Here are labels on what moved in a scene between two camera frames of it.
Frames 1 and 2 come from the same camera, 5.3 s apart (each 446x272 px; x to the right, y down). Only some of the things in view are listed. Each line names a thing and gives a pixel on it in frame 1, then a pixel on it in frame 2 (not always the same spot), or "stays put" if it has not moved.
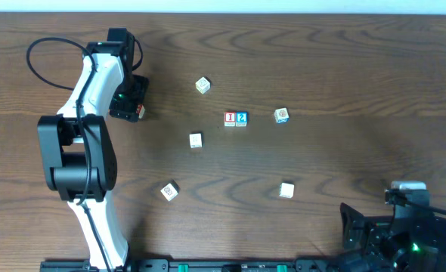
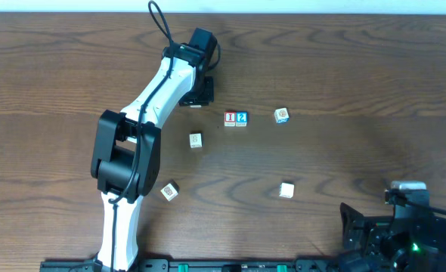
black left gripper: [128, 109] -> [199, 97]
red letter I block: [230, 119] stays put
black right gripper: [364, 231] stays put
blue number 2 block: [241, 119] stays put
